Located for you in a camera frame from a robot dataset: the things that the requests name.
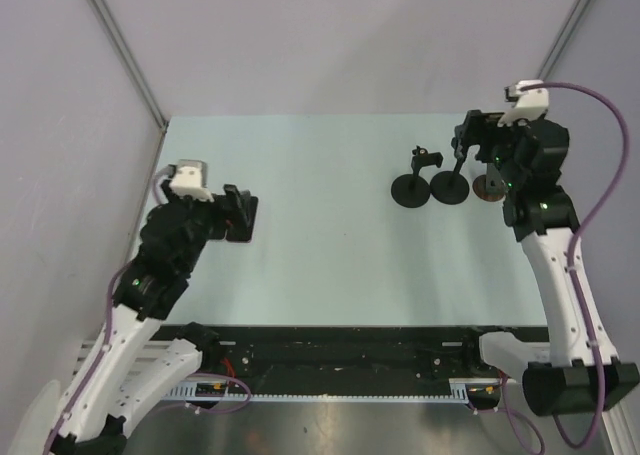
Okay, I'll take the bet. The aluminium corner post right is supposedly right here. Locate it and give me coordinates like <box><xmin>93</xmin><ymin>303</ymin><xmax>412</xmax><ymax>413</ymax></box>
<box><xmin>536</xmin><ymin>0</ymin><xmax>596</xmax><ymax>80</ymax></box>

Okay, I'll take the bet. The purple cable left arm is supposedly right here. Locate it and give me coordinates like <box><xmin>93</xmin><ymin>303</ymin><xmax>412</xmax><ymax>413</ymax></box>
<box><xmin>47</xmin><ymin>167</ymin><xmax>251</xmax><ymax>446</ymax></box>

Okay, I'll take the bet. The aluminium corner post left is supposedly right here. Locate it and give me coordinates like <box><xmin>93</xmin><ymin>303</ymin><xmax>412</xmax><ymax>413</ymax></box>
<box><xmin>86</xmin><ymin>0</ymin><xmax>168</xmax><ymax>133</ymax></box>

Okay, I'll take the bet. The wooden-base metal phone stand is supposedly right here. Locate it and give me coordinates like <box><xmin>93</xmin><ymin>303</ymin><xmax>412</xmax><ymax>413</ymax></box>
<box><xmin>472</xmin><ymin>164</ymin><xmax>506</xmax><ymax>202</ymax></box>

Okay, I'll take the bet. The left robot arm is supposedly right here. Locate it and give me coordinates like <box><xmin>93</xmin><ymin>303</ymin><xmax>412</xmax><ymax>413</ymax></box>
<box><xmin>42</xmin><ymin>183</ymin><xmax>259</xmax><ymax>454</ymax></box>

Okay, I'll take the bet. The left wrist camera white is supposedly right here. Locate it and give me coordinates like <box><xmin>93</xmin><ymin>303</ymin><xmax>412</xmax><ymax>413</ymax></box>
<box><xmin>169</xmin><ymin>159</ymin><xmax>213</xmax><ymax>202</ymax></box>

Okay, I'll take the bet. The white slotted cable duct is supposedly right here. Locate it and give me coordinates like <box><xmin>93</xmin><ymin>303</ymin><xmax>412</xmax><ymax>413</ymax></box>
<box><xmin>161</xmin><ymin>379</ymin><xmax>499</xmax><ymax>404</ymax></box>

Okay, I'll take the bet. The black round-base phone stand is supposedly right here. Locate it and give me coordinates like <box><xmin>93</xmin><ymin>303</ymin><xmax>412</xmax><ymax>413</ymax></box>
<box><xmin>431</xmin><ymin>140</ymin><xmax>470</xmax><ymax>205</ymax></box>

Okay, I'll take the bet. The purple smartphone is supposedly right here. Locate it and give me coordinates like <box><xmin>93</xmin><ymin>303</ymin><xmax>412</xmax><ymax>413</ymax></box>
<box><xmin>224</xmin><ymin>196</ymin><xmax>259</xmax><ymax>243</ymax></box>

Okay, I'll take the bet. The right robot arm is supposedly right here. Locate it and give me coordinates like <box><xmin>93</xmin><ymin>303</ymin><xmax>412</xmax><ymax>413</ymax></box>
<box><xmin>452</xmin><ymin>110</ymin><xmax>639</xmax><ymax>417</ymax></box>

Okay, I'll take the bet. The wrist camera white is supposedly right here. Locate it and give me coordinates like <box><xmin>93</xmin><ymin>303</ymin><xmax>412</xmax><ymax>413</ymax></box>
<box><xmin>497</xmin><ymin>80</ymin><xmax>550</xmax><ymax>127</ymax></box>
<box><xmin>169</xmin><ymin>159</ymin><xmax>213</xmax><ymax>202</ymax></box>

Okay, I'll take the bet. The aluminium corner post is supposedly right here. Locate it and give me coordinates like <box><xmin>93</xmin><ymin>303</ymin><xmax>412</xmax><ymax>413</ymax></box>
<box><xmin>86</xmin><ymin>0</ymin><xmax>168</xmax><ymax>133</ymax></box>
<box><xmin>536</xmin><ymin>0</ymin><xmax>596</xmax><ymax>80</ymax></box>

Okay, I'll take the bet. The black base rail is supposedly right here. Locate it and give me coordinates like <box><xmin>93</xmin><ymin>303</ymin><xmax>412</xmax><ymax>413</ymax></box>
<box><xmin>155</xmin><ymin>322</ymin><xmax>497</xmax><ymax>393</ymax></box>

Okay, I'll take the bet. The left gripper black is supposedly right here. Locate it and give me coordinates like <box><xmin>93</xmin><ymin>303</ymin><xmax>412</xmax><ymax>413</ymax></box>
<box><xmin>161</xmin><ymin>179</ymin><xmax>249</xmax><ymax>273</ymax></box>

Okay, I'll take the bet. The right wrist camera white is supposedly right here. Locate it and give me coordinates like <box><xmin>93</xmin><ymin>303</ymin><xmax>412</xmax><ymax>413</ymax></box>
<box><xmin>497</xmin><ymin>80</ymin><xmax>550</xmax><ymax>127</ymax></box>

